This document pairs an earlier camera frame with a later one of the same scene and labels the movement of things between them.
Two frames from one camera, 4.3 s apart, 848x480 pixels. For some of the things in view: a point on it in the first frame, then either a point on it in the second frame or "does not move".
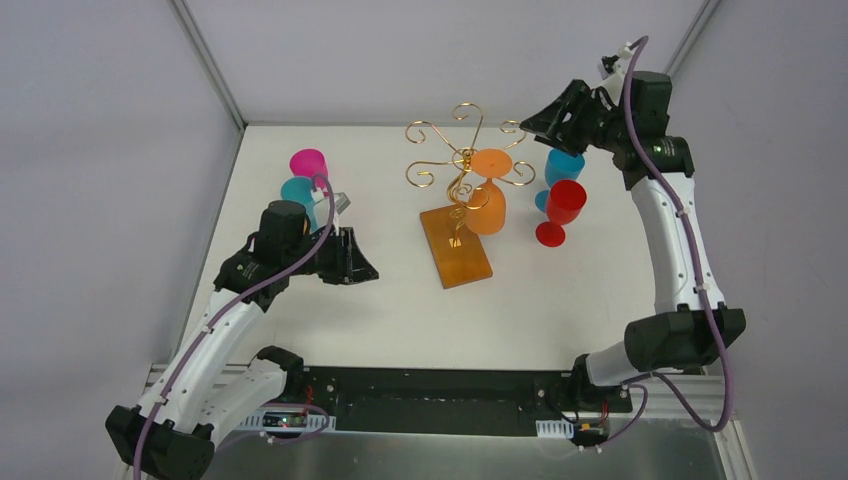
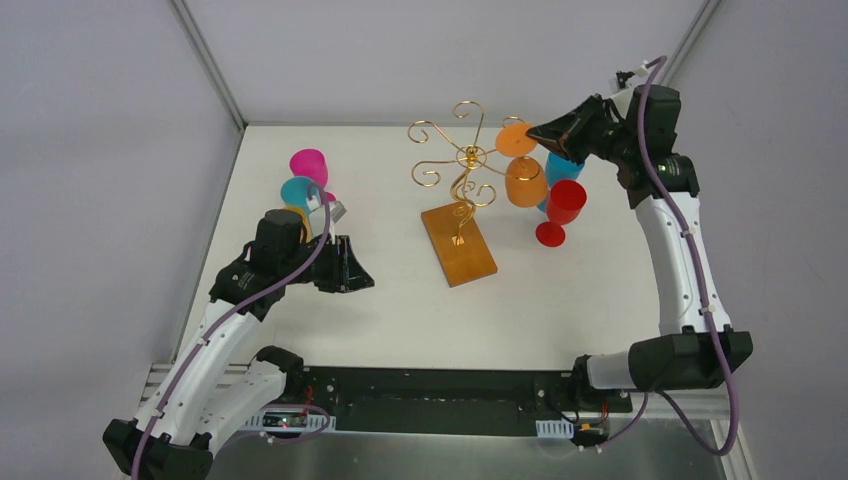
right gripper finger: [542, 122] -> [558, 127]
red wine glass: [565, 201] does not move
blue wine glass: [559, 166] does not move
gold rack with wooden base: [520, 128] -> [455, 235]
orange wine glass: [487, 209] -> [526, 184]
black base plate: [559, 401] does not move
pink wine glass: [310, 163] does not move
